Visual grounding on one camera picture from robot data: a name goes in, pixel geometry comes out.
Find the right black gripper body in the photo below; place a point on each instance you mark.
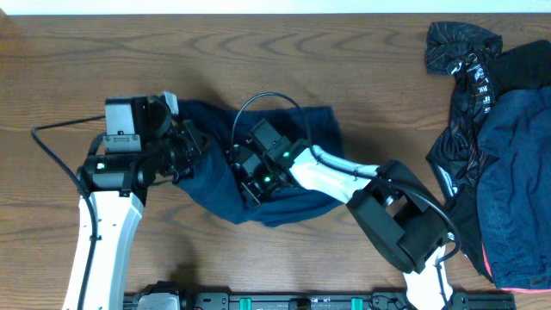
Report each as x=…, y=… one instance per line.
x=263, y=183

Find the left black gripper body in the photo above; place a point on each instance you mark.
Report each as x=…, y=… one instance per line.
x=189, y=144

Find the navy blue shorts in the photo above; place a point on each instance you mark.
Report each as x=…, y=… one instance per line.
x=213, y=184

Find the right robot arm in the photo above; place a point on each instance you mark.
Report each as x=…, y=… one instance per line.
x=402, y=220

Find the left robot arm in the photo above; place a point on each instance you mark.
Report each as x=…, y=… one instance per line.
x=121, y=166

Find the black patterned garment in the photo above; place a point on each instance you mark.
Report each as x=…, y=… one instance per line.
x=463, y=51

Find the plain black garment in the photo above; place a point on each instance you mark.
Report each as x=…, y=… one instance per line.
x=525, y=67

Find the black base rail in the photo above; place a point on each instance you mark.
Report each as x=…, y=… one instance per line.
x=168, y=295

